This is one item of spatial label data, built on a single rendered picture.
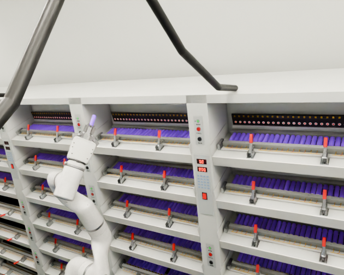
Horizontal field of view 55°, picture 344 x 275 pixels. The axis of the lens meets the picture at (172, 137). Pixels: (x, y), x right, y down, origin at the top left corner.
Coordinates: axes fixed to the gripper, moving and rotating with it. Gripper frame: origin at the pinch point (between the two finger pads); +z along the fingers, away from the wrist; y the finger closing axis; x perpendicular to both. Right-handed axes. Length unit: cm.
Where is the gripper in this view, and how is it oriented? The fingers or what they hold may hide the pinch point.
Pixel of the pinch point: (89, 129)
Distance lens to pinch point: 148.8
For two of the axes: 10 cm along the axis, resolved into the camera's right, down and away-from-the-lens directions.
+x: 3.9, -1.7, -9.0
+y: 8.8, 3.6, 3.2
